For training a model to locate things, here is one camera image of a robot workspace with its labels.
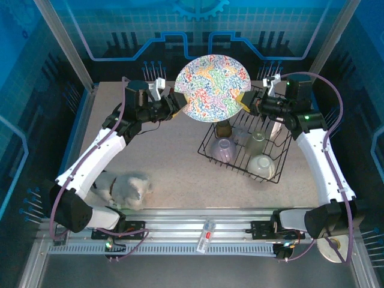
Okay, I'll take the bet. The clear glass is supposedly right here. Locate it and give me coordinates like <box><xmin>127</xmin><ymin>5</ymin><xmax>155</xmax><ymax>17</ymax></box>
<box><xmin>233</xmin><ymin>125</ymin><xmax>249</xmax><ymax>145</ymax></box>

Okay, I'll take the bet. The brown translucent cup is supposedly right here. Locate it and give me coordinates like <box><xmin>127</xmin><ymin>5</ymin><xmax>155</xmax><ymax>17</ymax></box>
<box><xmin>215</xmin><ymin>119</ymin><xmax>233</xmax><ymax>137</ymax></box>

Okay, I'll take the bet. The colourful patterned plate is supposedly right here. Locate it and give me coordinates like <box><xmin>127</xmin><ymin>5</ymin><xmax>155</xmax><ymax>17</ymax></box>
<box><xmin>174</xmin><ymin>54</ymin><xmax>252</xmax><ymax>124</ymax></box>

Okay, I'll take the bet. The frosted green cup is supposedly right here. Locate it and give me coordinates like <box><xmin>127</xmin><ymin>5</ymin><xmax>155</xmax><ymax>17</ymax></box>
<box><xmin>244</xmin><ymin>130</ymin><xmax>266</xmax><ymax>157</ymax></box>

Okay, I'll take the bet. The black wire dish rack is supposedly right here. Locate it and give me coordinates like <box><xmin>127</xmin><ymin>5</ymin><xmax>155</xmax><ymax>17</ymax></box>
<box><xmin>197</xmin><ymin>83</ymin><xmax>298</xmax><ymax>184</ymax></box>

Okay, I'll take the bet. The white bowl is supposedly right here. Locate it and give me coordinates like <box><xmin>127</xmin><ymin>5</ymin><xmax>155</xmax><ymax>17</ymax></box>
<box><xmin>247</xmin><ymin>154</ymin><xmax>276</xmax><ymax>179</ymax></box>

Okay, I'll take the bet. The white upright dish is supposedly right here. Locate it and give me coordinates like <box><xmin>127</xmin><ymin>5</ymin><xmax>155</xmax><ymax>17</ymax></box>
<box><xmin>271</xmin><ymin>118</ymin><xmax>284</xmax><ymax>141</ymax></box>

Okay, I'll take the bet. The crumpled white plastic bag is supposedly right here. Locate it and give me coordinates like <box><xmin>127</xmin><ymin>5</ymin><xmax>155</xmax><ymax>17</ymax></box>
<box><xmin>89</xmin><ymin>170</ymin><xmax>154</xmax><ymax>211</ymax></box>

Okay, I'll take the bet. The clear packet with red label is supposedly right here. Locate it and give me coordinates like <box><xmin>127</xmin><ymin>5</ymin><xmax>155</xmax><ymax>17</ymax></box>
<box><xmin>196</xmin><ymin>218</ymin><xmax>217</xmax><ymax>255</ymax></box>

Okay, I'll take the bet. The black connector block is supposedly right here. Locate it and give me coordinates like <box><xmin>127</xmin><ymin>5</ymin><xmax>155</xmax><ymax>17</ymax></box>
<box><xmin>103</xmin><ymin>238</ymin><xmax>127</xmax><ymax>262</ymax></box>
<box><xmin>273</xmin><ymin>242</ymin><xmax>296</xmax><ymax>261</ymax></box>

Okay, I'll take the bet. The grey tape roll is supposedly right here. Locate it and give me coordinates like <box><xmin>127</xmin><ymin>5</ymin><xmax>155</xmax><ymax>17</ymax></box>
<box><xmin>317</xmin><ymin>235</ymin><xmax>352</xmax><ymax>264</ymax></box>

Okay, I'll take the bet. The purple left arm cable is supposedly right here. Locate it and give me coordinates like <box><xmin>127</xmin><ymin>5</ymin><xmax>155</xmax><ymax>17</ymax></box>
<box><xmin>49</xmin><ymin>76</ymin><xmax>150</xmax><ymax>262</ymax></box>

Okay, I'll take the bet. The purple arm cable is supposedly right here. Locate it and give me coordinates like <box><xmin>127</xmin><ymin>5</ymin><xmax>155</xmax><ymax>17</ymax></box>
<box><xmin>277</xmin><ymin>71</ymin><xmax>353</xmax><ymax>266</ymax></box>
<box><xmin>49</xmin><ymin>76</ymin><xmax>150</xmax><ymax>262</ymax></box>

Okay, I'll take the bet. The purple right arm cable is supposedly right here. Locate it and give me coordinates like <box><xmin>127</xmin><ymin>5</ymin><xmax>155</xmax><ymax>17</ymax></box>
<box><xmin>277</xmin><ymin>71</ymin><xmax>353</xmax><ymax>266</ymax></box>

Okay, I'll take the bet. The aluminium frame post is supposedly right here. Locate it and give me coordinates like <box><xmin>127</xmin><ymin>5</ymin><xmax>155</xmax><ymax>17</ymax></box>
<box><xmin>32</xmin><ymin>0</ymin><xmax>95</xmax><ymax>92</ymax></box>
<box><xmin>302</xmin><ymin>0</ymin><xmax>361</xmax><ymax>88</ymax></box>

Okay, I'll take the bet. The aluminium rail beam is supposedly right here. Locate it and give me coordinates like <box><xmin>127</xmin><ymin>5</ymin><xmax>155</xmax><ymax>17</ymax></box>
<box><xmin>38</xmin><ymin>208</ymin><xmax>358</xmax><ymax>244</ymax></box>

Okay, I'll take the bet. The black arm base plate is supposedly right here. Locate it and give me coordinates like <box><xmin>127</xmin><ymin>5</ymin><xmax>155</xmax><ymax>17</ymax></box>
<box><xmin>250</xmin><ymin>220</ymin><xmax>306</xmax><ymax>241</ymax></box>
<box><xmin>91</xmin><ymin>220</ymin><xmax>147</xmax><ymax>241</ymax></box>

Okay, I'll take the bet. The grey slotted cable duct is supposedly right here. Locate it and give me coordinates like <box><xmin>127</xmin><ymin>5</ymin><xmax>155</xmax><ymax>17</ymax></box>
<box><xmin>47</xmin><ymin>244</ymin><xmax>277</xmax><ymax>256</ymax></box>

